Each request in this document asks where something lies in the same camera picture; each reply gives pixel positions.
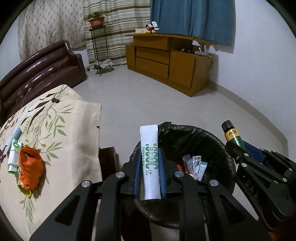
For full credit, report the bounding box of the striped cloth on stand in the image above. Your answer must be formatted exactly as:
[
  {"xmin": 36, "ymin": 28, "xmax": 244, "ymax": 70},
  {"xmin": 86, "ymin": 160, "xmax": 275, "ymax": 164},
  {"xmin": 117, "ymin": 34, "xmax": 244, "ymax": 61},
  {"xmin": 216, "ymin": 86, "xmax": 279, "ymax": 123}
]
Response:
[{"xmin": 94, "ymin": 59, "xmax": 114, "ymax": 69}]

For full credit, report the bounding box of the small box on cabinet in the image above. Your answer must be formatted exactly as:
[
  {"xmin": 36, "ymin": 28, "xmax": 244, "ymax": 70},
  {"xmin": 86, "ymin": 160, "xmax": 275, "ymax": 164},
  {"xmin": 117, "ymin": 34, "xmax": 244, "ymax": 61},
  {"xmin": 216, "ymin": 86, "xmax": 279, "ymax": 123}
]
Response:
[{"xmin": 135, "ymin": 29, "xmax": 147, "ymax": 34}]

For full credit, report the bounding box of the black lined trash bin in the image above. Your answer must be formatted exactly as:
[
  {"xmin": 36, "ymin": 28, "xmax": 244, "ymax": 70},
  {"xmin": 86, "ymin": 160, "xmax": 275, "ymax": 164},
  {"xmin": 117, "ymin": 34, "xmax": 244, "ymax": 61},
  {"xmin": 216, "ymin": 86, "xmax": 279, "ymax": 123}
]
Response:
[{"xmin": 134, "ymin": 122, "xmax": 236, "ymax": 229}]

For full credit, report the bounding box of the yellow snack wrapper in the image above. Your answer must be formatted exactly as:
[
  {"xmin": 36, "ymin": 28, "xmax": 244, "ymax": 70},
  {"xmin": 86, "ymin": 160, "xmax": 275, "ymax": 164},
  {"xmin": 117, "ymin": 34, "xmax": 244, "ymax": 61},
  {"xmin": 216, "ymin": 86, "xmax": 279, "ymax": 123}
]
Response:
[{"xmin": 18, "ymin": 182, "xmax": 32, "ymax": 197}]

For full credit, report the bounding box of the dark brown leather sofa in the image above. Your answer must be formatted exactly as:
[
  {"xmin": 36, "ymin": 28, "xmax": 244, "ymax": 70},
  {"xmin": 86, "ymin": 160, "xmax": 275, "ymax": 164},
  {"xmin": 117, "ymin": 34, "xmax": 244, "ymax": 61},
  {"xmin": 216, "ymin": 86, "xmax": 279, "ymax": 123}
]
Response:
[{"xmin": 1, "ymin": 40, "xmax": 87, "ymax": 125}]

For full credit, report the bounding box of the black metal plant stand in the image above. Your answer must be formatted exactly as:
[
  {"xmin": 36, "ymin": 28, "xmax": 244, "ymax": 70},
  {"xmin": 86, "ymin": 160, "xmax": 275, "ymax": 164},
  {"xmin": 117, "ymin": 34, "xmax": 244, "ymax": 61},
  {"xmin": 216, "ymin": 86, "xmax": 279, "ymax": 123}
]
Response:
[{"xmin": 89, "ymin": 25, "xmax": 115, "ymax": 76}]

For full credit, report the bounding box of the Mickey Mouse plush toy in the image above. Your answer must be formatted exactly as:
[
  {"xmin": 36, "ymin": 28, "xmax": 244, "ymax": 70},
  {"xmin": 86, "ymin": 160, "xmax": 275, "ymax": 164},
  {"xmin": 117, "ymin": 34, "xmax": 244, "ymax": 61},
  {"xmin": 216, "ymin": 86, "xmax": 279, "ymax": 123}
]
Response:
[{"xmin": 145, "ymin": 24, "xmax": 156, "ymax": 34}]

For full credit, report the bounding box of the blue curtain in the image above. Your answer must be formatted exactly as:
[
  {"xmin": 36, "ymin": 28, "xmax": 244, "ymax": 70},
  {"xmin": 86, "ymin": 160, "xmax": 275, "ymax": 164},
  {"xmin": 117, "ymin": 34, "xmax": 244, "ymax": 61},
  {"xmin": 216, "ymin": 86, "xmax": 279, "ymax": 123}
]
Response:
[{"xmin": 150, "ymin": 0, "xmax": 235, "ymax": 46}]

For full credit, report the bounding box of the white green toothpaste tube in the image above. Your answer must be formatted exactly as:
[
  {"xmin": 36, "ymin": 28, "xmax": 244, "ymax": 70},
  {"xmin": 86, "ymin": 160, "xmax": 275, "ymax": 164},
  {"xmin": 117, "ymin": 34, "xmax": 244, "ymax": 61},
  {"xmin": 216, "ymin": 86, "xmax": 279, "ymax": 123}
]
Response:
[{"xmin": 139, "ymin": 125, "xmax": 161, "ymax": 200}]

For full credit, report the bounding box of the floral beige tablecloth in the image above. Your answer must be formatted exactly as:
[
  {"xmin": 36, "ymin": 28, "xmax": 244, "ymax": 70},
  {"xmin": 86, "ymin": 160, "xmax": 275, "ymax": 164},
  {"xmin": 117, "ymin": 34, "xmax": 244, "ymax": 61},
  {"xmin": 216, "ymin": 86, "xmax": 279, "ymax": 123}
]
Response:
[{"xmin": 1, "ymin": 85, "xmax": 102, "ymax": 240}]

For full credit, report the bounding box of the beige patterned curtain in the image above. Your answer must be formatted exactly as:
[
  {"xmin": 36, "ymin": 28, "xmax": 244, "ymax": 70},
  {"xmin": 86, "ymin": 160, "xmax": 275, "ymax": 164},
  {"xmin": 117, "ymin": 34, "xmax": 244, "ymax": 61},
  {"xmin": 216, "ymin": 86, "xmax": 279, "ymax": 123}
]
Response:
[{"xmin": 18, "ymin": 0, "xmax": 85, "ymax": 61}]

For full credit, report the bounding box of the white cable on sofa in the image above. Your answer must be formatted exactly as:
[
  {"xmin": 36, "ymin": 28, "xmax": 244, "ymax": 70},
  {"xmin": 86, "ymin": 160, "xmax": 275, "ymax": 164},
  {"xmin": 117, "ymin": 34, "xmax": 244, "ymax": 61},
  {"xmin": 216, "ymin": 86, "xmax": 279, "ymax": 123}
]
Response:
[{"xmin": 14, "ymin": 87, "xmax": 33, "ymax": 110}]

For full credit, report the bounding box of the white teal small tube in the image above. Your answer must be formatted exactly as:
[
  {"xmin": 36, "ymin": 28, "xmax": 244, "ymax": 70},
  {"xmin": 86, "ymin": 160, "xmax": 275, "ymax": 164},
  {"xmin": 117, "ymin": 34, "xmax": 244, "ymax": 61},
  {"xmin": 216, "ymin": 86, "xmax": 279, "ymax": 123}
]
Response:
[{"xmin": 197, "ymin": 162, "xmax": 207, "ymax": 181}]

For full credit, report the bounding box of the potted green plant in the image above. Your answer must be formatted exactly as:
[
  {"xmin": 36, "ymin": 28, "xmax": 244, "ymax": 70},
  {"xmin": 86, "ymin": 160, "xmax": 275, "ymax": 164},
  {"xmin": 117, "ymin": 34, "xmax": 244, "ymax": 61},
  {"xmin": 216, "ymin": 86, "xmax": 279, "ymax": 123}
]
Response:
[{"xmin": 84, "ymin": 11, "xmax": 110, "ymax": 28}]

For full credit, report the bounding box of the white green printed tube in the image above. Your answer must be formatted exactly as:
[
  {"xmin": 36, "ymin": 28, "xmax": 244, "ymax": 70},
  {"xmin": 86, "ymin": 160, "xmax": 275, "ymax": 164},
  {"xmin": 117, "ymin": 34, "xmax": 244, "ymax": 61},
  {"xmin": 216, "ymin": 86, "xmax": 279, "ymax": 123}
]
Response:
[{"xmin": 8, "ymin": 139, "xmax": 23, "ymax": 175}]

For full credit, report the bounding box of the wooden TV cabinet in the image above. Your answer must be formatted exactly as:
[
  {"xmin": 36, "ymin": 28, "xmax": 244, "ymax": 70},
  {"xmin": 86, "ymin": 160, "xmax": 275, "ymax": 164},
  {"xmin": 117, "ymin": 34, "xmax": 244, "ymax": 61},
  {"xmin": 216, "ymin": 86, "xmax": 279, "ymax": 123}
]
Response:
[{"xmin": 125, "ymin": 34, "xmax": 215, "ymax": 97}]

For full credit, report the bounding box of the striped curtain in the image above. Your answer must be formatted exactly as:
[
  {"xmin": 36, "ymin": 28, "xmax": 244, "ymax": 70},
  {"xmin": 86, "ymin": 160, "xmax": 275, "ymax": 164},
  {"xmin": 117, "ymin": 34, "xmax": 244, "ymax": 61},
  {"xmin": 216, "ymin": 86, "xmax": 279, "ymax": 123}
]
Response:
[{"xmin": 83, "ymin": 0, "xmax": 150, "ymax": 67}]

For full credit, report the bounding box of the orange plastic bag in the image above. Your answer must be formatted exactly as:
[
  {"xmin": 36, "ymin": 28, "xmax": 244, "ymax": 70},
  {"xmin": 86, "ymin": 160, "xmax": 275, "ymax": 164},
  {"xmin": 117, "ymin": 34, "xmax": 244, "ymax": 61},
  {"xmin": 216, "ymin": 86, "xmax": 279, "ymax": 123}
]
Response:
[{"xmin": 19, "ymin": 146, "xmax": 45, "ymax": 191}]

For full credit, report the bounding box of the dark green bottle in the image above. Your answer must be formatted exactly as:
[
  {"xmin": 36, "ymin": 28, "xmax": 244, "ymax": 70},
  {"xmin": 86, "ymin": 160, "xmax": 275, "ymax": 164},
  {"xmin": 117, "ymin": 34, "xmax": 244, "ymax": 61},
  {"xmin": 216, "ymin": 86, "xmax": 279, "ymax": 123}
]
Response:
[{"xmin": 221, "ymin": 120, "xmax": 245, "ymax": 150}]

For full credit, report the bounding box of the blue medicine sachet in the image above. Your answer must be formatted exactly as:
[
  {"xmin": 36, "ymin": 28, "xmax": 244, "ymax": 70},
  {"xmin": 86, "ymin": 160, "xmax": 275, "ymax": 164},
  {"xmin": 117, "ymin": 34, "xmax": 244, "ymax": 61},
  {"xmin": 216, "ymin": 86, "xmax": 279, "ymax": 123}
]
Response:
[{"xmin": 7, "ymin": 128, "xmax": 23, "ymax": 153}]

